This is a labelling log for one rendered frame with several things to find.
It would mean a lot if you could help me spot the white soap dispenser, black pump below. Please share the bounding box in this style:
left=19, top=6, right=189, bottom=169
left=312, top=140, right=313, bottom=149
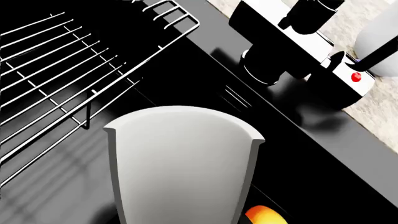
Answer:
left=351, top=0, right=398, bottom=78

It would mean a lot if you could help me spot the orange and yellow fruit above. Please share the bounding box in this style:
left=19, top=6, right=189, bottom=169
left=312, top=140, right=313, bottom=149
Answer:
left=244, top=205, right=289, bottom=224

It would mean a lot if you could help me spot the black sink basin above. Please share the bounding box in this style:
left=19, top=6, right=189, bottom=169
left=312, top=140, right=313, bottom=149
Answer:
left=0, top=0, right=398, bottom=224

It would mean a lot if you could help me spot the black cylindrical faucet handle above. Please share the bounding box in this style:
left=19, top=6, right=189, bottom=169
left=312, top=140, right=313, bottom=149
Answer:
left=277, top=0, right=346, bottom=35

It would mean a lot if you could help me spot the chrome faucet with black spout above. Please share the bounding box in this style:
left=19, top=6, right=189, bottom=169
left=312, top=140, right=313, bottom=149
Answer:
left=228, top=0, right=377, bottom=111

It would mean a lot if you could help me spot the white wire dish rack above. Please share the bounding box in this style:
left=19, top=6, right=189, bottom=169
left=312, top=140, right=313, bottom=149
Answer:
left=0, top=0, right=200, bottom=189

